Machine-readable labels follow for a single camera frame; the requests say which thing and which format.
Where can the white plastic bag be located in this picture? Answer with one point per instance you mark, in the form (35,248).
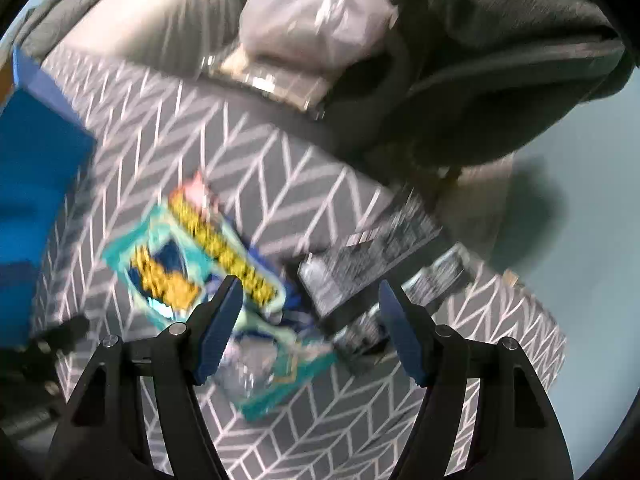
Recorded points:
(314,35)

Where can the black snack bag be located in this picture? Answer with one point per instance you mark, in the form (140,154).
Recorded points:
(363,340)
(401,241)

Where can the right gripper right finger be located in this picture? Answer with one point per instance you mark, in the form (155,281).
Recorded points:
(516,433)

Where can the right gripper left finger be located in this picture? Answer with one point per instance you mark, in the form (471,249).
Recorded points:
(101,434)

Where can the blue cardboard box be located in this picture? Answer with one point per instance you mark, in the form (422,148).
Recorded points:
(44,143)

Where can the black office chair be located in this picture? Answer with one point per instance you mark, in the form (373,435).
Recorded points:
(463,82)

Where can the teal chip bag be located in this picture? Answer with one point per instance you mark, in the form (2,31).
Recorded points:
(177,256)

